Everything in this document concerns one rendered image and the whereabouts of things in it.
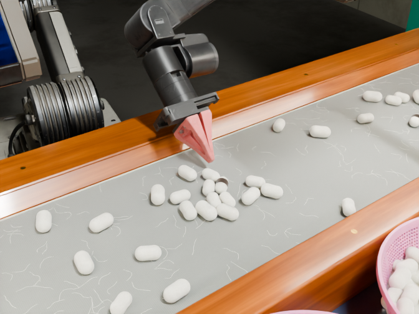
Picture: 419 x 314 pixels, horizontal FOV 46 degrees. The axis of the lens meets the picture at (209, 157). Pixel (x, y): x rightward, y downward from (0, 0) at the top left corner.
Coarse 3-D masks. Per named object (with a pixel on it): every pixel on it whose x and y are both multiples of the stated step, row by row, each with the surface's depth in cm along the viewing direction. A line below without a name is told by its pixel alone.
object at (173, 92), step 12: (180, 72) 80; (156, 84) 80; (168, 84) 79; (180, 84) 79; (168, 96) 79; (180, 96) 79; (192, 96) 79; (204, 96) 80; (216, 96) 81; (168, 108) 76; (156, 120) 80
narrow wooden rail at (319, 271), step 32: (416, 192) 72; (352, 224) 66; (384, 224) 66; (288, 256) 61; (320, 256) 61; (352, 256) 61; (224, 288) 57; (256, 288) 57; (288, 288) 57; (320, 288) 60; (352, 288) 66
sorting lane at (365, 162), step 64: (256, 128) 93; (384, 128) 93; (128, 192) 76; (192, 192) 76; (320, 192) 76; (384, 192) 76; (0, 256) 64; (64, 256) 64; (128, 256) 64; (192, 256) 64; (256, 256) 64
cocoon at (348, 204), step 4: (344, 200) 72; (348, 200) 71; (352, 200) 72; (344, 204) 71; (348, 204) 71; (352, 204) 71; (344, 208) 71; (348, 208) 70; (352, 208) 70; (344, 212) 71; (348, 212) 70; (352, 212) 70
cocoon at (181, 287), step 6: (174, 282) 58; (180, 282) 58; (186, 282) 58; (168, 288) 57; (174, 288) 57; (180, 288) 58; (186, 288) 58; (168, 294) 57; (174, 294) 57; (180, 294) 57; (186, 294) 58; (168, 300) 57; (174, 300) 57
